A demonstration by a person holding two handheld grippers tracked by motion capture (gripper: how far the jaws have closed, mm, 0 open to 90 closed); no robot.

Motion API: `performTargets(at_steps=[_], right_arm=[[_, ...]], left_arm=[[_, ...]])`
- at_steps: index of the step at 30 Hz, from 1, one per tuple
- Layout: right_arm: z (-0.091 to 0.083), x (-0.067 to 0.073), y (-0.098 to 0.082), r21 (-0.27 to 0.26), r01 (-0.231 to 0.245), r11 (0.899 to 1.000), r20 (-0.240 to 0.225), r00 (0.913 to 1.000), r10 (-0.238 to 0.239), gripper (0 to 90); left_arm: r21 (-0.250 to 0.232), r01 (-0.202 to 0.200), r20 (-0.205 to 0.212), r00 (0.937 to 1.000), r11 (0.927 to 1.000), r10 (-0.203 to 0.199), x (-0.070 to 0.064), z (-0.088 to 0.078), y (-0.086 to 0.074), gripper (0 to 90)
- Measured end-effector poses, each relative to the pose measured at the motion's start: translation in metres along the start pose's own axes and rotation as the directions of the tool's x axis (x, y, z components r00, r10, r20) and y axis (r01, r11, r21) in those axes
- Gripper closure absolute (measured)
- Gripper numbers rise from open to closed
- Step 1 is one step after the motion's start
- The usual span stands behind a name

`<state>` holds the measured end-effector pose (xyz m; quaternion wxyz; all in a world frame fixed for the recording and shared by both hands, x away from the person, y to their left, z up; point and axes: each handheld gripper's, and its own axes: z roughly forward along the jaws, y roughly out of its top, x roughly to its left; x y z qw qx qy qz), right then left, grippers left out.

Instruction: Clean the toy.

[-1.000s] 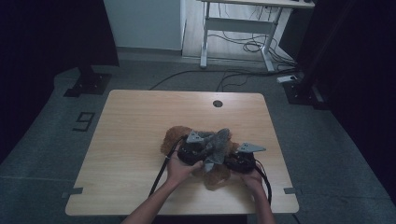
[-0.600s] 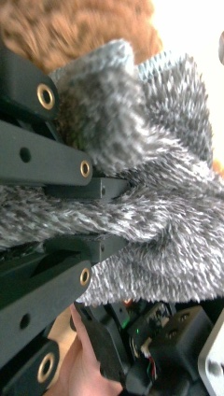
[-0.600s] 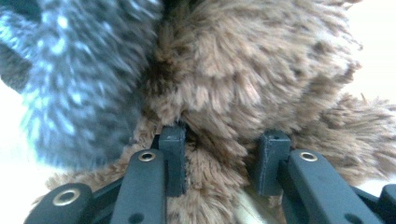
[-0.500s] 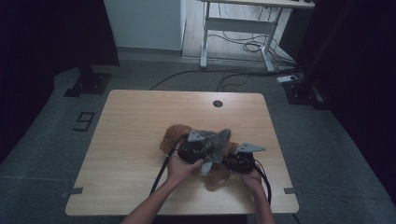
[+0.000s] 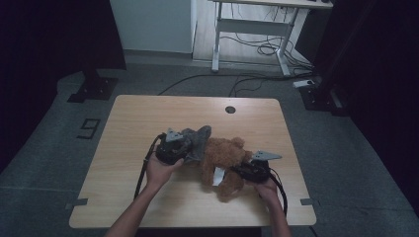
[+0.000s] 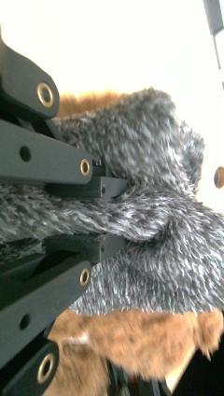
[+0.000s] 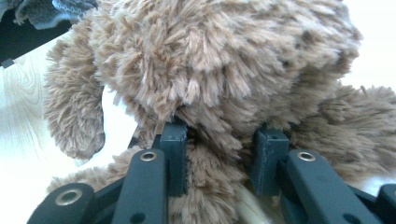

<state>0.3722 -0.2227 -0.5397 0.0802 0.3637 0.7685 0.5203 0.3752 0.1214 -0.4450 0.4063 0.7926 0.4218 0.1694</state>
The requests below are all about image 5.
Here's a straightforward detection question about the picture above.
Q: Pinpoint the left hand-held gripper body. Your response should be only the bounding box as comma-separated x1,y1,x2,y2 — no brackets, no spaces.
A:
155,127,192,166

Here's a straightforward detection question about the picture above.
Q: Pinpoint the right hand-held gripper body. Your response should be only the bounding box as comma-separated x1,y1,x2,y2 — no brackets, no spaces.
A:
243,150,284,183

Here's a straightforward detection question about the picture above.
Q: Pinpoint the brown teddy bear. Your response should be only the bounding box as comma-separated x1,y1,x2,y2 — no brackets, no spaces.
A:
200,136,255,203

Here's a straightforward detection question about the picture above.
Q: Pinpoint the grey towel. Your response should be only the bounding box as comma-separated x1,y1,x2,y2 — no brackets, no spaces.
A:
179,124,212,164

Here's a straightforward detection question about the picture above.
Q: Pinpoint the person's right hand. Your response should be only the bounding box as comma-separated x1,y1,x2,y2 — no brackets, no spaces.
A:
254,177,281,208

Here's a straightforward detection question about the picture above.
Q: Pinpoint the person's left hand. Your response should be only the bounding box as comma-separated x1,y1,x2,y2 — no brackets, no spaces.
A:
145,153,185,191

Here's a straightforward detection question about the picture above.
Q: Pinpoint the person's dark clothing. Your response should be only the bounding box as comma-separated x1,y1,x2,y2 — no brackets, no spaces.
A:
134,227,263,237

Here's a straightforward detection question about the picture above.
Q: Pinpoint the black stand base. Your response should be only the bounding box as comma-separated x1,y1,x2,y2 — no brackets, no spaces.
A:
67,68,119,104
299,78,349,117

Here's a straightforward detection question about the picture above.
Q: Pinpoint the white power strip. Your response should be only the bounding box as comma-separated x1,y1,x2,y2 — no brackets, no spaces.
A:
292,79,315,89

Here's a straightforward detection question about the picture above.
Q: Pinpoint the dark curtain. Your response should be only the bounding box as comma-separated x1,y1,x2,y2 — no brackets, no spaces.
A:
0,0,127,172
312,0,419,211

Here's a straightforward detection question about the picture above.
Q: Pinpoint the left hand-held gripper cable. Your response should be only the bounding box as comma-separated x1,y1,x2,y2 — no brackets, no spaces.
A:
132,132,166,200

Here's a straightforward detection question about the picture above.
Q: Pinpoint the hand-held gripper cable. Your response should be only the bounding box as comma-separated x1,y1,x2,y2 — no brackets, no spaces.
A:
268,167,289,216
132,132,166,200

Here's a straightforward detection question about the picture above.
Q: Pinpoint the right hand-held gripper cable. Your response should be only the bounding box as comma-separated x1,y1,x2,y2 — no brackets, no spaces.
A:
268,167,289,216

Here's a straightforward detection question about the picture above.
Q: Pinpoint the long black floor cable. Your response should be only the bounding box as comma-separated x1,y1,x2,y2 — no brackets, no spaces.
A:
157,72,317,97

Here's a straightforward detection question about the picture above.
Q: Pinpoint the tangle of black cables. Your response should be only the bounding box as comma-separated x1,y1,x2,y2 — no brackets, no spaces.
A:
219,33,314,77

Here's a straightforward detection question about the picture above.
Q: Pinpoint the white desk frame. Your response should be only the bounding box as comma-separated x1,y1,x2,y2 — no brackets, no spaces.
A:
207,0,334,77

